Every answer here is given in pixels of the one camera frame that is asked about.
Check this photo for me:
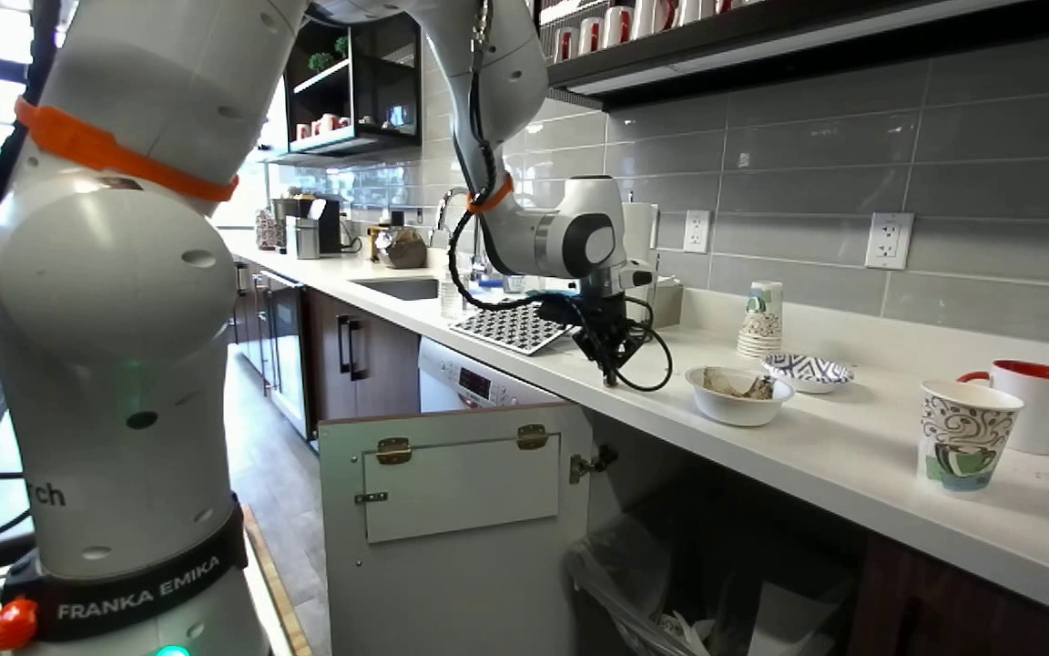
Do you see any grey napkin dispenser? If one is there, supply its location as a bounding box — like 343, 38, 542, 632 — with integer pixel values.
649, 279, 684, 328

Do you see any black white checkered mat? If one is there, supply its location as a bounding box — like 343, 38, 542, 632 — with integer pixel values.
455, 307, 572, 359

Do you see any patterned paper cup right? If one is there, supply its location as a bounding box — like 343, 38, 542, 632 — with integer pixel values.
917, 378, 1023, 492

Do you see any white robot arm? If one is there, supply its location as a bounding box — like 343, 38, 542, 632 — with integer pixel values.
0, 0, 642, 656

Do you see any stainless dishwasher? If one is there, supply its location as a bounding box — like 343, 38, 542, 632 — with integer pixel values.
418, 339, 552, 412

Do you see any grey trash bin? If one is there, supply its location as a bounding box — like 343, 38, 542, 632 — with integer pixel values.
564, 517, 852, 656

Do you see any red white mug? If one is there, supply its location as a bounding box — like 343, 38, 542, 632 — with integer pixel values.
967, 359, 1049, 456

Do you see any white bowl with food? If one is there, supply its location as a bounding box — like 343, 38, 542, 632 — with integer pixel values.
688, 364, 796, 430

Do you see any open cabinet door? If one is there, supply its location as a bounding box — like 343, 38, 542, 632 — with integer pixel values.
322, 406, 594, 656

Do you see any small upright paper cup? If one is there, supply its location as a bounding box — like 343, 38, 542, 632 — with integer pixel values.
736, 282, 782, 360

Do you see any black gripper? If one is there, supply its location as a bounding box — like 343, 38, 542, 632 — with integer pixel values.
538, 272, 649, 385

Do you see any small patterned plate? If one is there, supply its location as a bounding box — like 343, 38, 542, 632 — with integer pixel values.
765, 354, 852, 395

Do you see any white wall outlet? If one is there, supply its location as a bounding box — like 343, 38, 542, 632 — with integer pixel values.
863, 213, 914, 271

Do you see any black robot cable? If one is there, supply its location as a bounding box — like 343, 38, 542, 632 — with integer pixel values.
444, 203, 677, 396

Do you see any dark wall shelf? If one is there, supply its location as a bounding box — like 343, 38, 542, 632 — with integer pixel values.
552, 0, 1049, 111

